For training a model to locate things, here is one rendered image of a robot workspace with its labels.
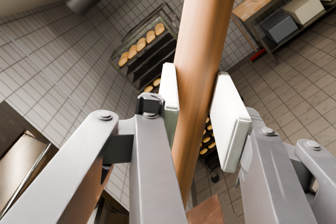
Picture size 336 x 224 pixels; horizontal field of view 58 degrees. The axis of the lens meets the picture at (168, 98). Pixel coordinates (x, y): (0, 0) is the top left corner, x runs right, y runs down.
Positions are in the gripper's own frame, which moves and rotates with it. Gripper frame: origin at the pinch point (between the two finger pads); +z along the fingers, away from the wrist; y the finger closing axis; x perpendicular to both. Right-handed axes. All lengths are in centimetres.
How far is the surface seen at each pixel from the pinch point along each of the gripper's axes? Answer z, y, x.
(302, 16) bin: 430, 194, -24
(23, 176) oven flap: 116, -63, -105
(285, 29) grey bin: 430, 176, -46
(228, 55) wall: 500, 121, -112
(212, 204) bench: 162, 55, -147
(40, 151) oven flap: 139, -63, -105
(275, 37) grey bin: 430, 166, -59
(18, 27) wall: 240, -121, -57
